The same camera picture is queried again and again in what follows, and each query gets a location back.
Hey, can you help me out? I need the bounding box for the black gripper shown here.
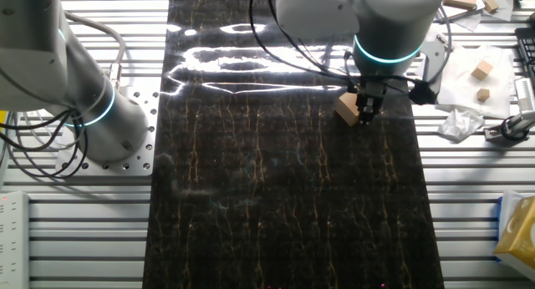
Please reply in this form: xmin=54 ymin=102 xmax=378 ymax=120
xmin=354 ymin=80 xmax=389 ymax=126

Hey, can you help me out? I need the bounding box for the large wooden cube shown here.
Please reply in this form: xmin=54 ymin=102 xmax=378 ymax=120
xmin=334 ymin=92 xmax=361 ymax=128

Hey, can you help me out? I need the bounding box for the rectangular wooden block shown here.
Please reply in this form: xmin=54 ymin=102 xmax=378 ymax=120
xmin=443 ymin=0 xmax=478 ymax=11

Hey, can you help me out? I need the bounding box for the long wooden block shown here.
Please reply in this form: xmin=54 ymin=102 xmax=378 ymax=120
xmin=475 ymin=0 xmax=501 ymax=13

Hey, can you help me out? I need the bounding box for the crumpled white tissue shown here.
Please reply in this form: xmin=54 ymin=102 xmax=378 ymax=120
xmin=436 ymin=107 xmax=486 ymax=143

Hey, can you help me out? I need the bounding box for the small wooden cube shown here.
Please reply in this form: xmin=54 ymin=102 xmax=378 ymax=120
xmin=471 ymin=58 xmax=495 ymax=82

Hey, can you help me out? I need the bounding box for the grey metal stand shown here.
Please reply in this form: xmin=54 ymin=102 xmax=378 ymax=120
xmin=483 ymin=110 xmax=535 ymax=147

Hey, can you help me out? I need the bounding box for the wooden blocks top right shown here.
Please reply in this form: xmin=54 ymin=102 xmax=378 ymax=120
xmin=434 ymin=0 xmax=486 ymax=25

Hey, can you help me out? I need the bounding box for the black marble pattern mat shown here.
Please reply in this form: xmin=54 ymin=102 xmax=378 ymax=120
xmin=141 ymin=0 xmax=445 ymax=289

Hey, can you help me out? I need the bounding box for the silver ribbed device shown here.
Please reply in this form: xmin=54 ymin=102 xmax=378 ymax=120
xmin=513 ymin=78 xmax=535 ymax=114

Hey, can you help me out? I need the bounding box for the black keyboard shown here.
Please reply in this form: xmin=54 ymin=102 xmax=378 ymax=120
xmin=514 ymin=26 xmax=535 ymax=79

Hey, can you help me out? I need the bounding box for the white paper with drawing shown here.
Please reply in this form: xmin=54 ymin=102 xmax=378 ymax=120
xmin=487 ymin=0 xmax=515 ymax=23

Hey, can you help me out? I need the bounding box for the white tissue sheet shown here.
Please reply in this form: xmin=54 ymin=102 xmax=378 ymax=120
xmin=499 ymin=190 xmax=526 ymax=240

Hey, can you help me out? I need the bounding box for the yellow tissue box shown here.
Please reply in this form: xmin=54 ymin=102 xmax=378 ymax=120
xmin=492 ymin=195 xmax=535 ymax=270

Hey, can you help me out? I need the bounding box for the white power strip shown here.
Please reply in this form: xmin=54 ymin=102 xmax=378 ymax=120
xmin=0 ymin=191 xmax=30 ymax=289

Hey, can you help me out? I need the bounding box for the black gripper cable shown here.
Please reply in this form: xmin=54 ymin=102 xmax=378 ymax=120
xmin=248 ymin=0 xmax=453 ymax=106

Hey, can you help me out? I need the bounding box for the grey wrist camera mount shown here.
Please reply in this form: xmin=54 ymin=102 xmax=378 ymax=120
xmin=420 ymin=38 xmax=449 ymax=96

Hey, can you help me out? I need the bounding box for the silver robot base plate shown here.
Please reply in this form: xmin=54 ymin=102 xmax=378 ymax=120
xmin=53 ymin=86 xmax=160 ymax=177

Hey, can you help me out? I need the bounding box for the thick grey base cable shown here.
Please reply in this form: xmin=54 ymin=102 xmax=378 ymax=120
xmin=64 ymin=11 xmax=127 ymax=92

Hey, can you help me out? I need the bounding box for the black base cable bundle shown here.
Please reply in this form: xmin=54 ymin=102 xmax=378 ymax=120
xmin=0 ymin=109 xmax=89 ymax=180

